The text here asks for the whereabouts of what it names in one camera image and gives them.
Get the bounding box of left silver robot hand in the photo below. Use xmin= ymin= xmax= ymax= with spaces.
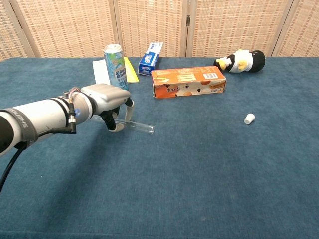
xmin=81 ymin=83 xmax=136 ymax=132

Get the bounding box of clear glass test tube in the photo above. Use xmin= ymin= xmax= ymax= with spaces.
xmin=93 ymin=115 xmax=155 ymax=134

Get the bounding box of small white cap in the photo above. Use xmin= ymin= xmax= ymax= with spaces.
xmin=243 ymin=113 xmax=256 ymax=125

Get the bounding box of teal drink can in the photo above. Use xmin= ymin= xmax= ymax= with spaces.
xmin=103 ymin=44 xmax=130 ymax=91

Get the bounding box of blue white toothpaste box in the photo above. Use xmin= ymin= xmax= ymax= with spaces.
xmin=138 ymin=41 xmax=164 ymax=76

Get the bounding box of orange cracker box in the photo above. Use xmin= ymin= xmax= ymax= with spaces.
xmin=151 ymin=65 xmax=227 ymax=100

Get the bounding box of woven bamboo folding screen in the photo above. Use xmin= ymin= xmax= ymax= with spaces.
xmin=0 ymin=0 xmax=319 ymax=62

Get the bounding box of blue tablecloth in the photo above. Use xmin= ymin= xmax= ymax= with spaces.
xmin=0 ymin=56 xmax=319 ymax=239

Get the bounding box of penguin plush toy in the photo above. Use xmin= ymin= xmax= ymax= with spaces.
xmin=213 ymin=48 xmax=266 ymax=74

